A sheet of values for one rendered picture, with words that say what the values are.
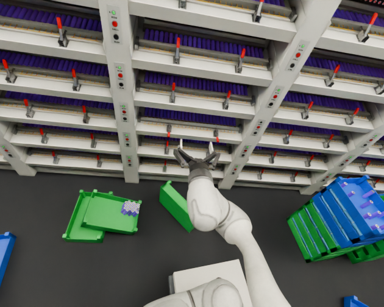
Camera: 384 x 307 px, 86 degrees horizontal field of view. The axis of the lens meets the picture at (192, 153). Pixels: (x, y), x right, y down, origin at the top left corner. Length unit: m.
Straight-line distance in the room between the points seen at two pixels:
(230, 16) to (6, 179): 1.65
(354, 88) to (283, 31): 0.50
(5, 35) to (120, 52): 0.42
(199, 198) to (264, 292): 0.29
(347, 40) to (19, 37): 1.24
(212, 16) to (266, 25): 0.20
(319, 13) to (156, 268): 1.39
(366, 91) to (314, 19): 0.50
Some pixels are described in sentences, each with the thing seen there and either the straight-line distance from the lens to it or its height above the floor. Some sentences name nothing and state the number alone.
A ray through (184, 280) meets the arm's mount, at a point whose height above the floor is 0.26.
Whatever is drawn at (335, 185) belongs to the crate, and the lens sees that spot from 1.37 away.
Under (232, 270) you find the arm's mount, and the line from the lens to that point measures 1.15.
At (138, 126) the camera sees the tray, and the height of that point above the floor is 0.54.
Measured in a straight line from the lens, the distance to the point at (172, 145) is 1.31.
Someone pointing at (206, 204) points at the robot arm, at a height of 0.79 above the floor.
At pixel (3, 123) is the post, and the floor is 0.44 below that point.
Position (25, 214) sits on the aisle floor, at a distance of 1.64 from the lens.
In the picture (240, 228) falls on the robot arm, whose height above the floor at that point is 0.71.
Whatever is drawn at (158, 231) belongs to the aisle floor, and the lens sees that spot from 1.41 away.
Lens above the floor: 1.33
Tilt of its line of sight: 48 degrees down
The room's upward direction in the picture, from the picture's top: 14 degrees clockwise
